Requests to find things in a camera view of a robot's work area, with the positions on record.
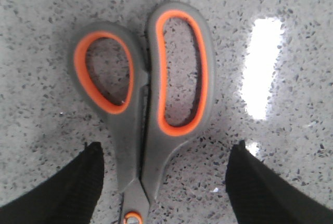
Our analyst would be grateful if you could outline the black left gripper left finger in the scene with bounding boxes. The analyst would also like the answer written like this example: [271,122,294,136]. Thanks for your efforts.
[1,142,104,223]

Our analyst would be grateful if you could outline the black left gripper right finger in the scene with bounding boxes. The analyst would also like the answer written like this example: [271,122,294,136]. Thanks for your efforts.
[225,140,332,223]

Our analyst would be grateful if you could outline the grey orange handled scissors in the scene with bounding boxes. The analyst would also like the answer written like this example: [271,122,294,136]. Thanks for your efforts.
[69,1,216,223]

